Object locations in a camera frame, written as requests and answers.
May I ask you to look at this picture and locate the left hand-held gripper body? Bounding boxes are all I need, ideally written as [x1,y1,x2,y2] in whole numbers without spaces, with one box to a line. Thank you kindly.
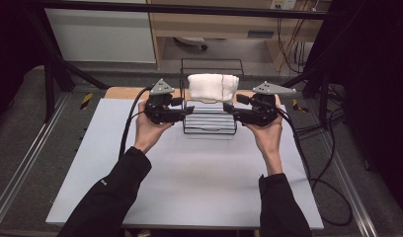
[143,77,188,125]

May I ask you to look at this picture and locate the black metal frame bar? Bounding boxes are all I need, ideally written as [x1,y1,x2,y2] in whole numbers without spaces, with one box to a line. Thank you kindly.
[34,0,343,21]

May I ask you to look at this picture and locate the white cabinet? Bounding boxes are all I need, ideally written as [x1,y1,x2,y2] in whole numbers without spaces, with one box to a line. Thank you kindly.
[44,8,157,64]

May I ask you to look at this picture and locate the black floor cable bundle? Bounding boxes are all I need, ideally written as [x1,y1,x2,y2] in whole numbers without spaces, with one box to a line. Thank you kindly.
[292,83,348,141]

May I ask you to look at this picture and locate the aluminium floor rail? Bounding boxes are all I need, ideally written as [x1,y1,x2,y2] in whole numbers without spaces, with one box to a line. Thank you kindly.
[0,93,71,225]
[320,130,379,237]

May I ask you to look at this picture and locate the hanging desk cables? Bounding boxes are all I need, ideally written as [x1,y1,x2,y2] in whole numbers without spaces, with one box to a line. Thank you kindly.
[276,0,322,75]

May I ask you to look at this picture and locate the right hand-held gripper cable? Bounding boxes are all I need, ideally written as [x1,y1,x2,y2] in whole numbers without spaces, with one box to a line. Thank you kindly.
[276,108,354,227]

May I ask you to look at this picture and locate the yellow black floor tape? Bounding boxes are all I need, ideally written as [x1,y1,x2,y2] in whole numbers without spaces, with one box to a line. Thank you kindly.
[79,92,95,112]
[290,98,310,114]

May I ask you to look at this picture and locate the person's left hand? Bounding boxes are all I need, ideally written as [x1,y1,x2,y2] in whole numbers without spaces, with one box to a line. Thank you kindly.
[133,100,175,155]

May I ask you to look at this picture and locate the white towel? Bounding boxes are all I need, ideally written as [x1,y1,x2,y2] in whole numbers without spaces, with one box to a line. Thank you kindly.
[187,72,240,104]

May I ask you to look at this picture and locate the pale grey table cover sheet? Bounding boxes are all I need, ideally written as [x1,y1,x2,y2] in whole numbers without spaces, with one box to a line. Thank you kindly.
[45,98,325,230]

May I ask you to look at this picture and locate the person's right hand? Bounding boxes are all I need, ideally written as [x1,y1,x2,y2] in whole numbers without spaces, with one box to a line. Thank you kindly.
[243,94,284,150]

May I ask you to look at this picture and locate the wooden desk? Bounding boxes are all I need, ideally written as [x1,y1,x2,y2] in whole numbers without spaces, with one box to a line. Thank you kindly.
[146,0,333,72]

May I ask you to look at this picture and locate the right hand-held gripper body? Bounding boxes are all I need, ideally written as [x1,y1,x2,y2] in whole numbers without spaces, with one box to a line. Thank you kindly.
[234,80,298,128]

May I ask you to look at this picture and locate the left hand-held gripper cable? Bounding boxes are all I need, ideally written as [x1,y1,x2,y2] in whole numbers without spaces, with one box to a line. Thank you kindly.
[118,85,155,160]

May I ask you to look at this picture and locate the hand-held gripper cable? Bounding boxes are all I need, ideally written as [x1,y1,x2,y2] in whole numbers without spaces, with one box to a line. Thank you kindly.
[118,85,155,160]
[276,108,354,227]

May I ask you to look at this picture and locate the white wall socket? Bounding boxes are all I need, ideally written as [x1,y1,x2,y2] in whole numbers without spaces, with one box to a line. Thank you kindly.
[269,0,298,11]

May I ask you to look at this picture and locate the black wire rack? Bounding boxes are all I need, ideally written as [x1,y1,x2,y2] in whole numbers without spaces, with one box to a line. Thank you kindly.
[179,57,246,136]

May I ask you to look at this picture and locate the office chair base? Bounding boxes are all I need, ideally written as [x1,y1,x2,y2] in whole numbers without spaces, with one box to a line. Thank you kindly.
[174,36,209,51]

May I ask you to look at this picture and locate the black metal frame leg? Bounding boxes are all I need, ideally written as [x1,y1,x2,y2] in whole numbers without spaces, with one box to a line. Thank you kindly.
[24,9,111,123]
[271,62,333,130]

